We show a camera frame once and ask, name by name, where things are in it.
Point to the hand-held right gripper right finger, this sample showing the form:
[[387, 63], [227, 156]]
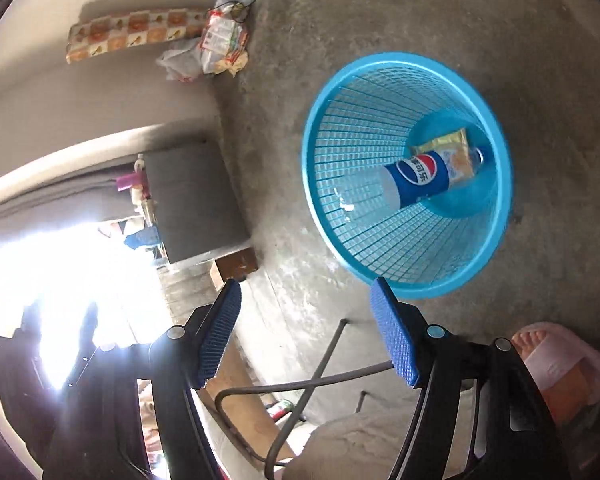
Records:
[[395, 335]]

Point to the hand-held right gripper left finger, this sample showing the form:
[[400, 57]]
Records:
[[220, 332]]

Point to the blue plastic mesh basket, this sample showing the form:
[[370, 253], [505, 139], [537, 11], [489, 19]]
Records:
[[340, 160]]

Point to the grey cabinet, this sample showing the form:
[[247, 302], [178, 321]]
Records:
[[195, 200]]

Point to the plastic bottle with blue label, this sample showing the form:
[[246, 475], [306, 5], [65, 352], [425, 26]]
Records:
[[420, 180]]

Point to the pink slipper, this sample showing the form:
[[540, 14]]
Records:
[[555, 362]]

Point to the yellow snack packet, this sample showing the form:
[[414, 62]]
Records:
[[440, 141]]

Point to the white plastic bag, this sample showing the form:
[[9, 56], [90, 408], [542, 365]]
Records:
[[180, 60]]

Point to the clear pack with red print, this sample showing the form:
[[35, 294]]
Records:
[[220, 40]]

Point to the rolled checkered fruit-print mat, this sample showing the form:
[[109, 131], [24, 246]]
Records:
[[130, 30]]

